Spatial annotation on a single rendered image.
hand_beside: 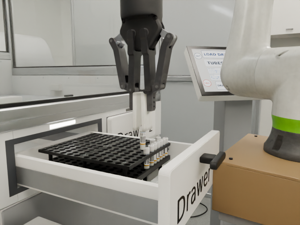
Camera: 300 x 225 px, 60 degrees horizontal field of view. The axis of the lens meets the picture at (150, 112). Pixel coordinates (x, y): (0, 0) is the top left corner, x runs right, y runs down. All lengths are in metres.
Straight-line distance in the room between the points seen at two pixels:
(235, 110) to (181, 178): 1.04
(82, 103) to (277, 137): 0.48
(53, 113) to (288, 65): 0.53
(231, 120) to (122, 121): 0.73
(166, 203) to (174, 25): 2.10
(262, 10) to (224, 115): 0.73
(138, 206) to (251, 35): 0.51
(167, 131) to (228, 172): 1.87
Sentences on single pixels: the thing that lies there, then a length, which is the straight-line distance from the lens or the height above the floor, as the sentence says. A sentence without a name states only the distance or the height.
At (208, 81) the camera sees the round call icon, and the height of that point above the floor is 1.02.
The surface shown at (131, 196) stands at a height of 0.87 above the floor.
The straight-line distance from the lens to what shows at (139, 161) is 0.47.
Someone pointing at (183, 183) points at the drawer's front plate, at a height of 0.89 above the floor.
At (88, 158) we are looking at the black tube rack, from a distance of 0.50.
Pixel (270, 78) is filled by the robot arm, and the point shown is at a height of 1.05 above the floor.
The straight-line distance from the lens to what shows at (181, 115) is 2.33.
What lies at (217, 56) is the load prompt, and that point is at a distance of 1.39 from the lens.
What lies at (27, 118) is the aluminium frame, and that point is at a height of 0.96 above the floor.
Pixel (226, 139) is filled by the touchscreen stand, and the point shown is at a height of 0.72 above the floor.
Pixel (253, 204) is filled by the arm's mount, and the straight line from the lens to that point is 0.59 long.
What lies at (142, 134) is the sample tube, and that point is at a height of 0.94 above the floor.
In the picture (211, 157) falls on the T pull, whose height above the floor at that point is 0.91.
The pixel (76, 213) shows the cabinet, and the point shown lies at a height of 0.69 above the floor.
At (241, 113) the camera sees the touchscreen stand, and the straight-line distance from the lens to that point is 1.42.
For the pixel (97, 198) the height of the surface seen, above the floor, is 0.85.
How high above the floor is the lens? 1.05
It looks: 8 degrees down
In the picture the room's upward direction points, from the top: straight up
